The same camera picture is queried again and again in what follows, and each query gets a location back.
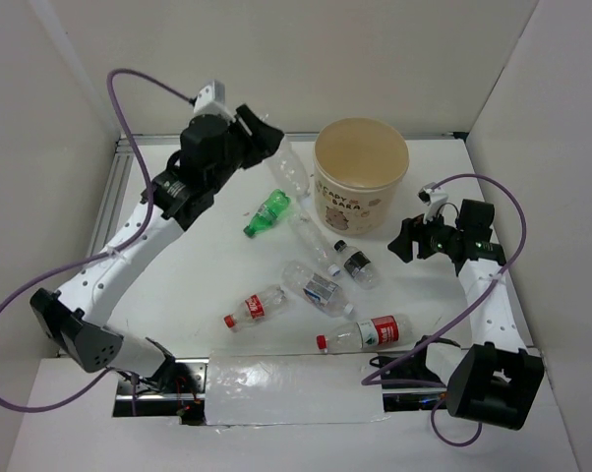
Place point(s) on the clear bottle black cap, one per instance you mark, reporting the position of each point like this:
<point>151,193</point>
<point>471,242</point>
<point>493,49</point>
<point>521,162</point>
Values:
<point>357,265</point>

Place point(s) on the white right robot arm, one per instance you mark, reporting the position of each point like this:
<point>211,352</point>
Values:
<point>496,380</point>

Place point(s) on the clear bottle blue label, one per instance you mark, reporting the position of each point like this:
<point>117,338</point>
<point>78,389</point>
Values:
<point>321,292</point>

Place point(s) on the beige capybara bin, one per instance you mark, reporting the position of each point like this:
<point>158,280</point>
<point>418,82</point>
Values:
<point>358,164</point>

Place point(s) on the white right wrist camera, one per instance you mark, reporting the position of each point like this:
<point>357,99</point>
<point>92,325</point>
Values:
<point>433,194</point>

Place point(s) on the long clear plastic bottle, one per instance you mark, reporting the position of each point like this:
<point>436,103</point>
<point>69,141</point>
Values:
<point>314,241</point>

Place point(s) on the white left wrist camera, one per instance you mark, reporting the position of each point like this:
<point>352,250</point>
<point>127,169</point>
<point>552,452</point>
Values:
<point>211,99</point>

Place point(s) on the green plastic bottle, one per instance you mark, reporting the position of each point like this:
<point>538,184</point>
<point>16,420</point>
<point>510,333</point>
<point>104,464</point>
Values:
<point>269,212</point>

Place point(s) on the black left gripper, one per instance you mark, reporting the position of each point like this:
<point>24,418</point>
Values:
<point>266,138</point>

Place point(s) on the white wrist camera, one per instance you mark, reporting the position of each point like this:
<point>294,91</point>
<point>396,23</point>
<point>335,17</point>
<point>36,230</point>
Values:
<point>211,99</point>
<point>433,194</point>

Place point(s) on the clear bottle white cap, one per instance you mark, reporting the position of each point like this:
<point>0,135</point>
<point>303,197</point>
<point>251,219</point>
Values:
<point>288,171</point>

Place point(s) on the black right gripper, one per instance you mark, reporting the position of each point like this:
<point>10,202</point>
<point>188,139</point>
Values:
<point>403,243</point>

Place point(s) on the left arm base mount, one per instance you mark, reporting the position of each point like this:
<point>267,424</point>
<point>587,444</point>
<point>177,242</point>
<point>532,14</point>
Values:
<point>182,399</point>

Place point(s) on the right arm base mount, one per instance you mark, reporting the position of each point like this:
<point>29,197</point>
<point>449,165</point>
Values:
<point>415,387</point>

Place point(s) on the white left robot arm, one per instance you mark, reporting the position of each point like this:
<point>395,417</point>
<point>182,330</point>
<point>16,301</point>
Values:
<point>76,315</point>

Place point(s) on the small red label bottle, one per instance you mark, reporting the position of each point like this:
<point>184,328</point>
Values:
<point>258,308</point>

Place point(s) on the large red label bottle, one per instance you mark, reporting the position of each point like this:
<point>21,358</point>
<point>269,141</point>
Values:
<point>367,335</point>

